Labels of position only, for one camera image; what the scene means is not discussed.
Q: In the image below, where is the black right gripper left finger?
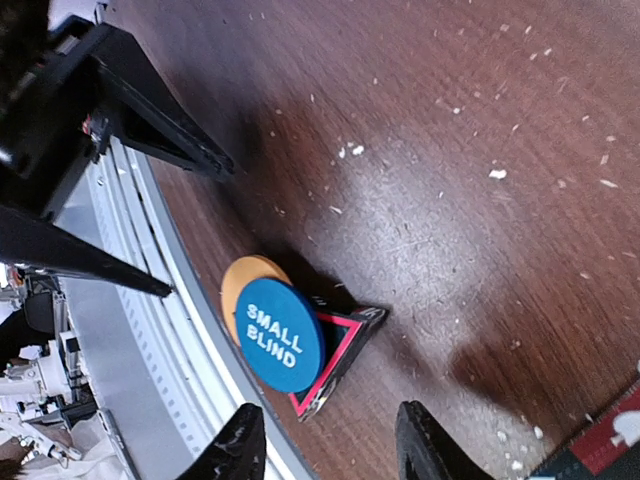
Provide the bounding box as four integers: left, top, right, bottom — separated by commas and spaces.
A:
177, 403, 266, 480

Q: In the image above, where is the red black poker mat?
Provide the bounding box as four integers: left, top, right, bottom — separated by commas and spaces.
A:
530, 381, 639, 480

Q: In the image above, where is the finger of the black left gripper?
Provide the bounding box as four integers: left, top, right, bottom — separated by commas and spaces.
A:
94, 24, 234, 176
1, 205, 172, 298

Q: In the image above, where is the black red triangular all-in marker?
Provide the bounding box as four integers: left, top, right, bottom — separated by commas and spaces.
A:
289, 296, 390, 422

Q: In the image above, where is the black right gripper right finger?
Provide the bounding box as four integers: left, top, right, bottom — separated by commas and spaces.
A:
395, 400, 493, 480

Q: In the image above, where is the aluminium front table rail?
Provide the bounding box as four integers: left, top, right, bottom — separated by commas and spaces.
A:
57, 141, 313, 479

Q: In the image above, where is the orange big blind button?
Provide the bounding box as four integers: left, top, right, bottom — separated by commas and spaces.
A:
220, 255, 294, 346

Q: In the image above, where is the blue small blind button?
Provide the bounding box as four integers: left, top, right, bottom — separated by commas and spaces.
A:
236, 278, 326, 393

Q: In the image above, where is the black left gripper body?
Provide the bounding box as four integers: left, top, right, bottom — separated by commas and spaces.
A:
1, 1, 113, 220

